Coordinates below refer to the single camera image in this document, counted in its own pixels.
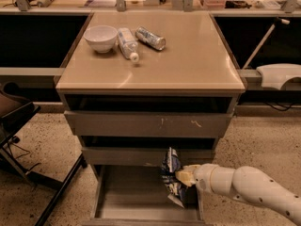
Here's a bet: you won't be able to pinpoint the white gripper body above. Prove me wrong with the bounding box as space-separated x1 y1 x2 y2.
193 164 218 193

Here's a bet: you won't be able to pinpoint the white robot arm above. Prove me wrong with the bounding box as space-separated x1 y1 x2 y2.
175 164 301 226

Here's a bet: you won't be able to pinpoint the dark items on shelf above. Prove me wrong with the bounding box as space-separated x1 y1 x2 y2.
225 0 251 8

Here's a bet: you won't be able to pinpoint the open bottom grey drawer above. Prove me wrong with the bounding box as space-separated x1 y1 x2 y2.
82 166 212 226

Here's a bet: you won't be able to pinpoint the top grey drawer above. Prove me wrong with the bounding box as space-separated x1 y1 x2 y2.
64 110 232 138

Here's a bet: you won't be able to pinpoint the silver blue drink can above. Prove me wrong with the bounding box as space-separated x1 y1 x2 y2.
135 26 166 51

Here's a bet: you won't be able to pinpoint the clear plastic water bottle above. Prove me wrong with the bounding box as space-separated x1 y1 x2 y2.
118 27 139 63

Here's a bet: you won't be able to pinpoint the white ceramic bowl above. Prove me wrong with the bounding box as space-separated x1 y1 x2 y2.
84 25 118 53

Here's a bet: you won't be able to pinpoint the blue chip bag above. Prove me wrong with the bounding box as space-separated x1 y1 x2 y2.
160 148 192 208

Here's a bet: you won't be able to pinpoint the grey three-drawer cabinet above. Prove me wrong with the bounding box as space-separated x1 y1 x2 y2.
54 10 247 226

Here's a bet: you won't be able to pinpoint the middle grey drawer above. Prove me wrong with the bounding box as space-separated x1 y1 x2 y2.
82 147 214 167

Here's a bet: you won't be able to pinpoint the black chair frame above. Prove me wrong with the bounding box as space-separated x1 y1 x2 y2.
0 81 88 226

